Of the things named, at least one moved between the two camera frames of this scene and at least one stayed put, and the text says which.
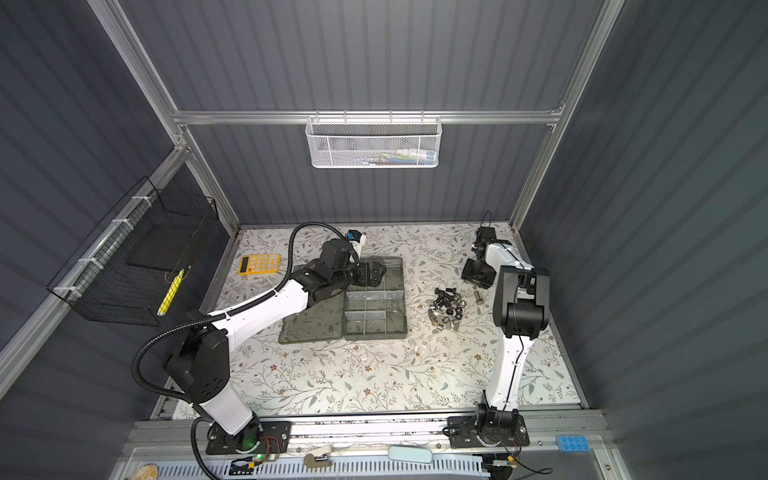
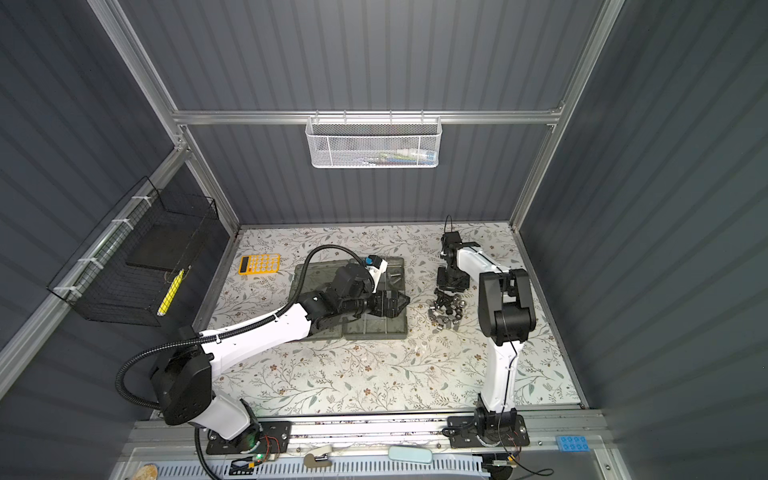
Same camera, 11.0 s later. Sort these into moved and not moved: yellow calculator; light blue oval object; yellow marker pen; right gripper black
Moved: right gripper black
Not moved: yellow marker pen; yellow calculator; light blue oval object
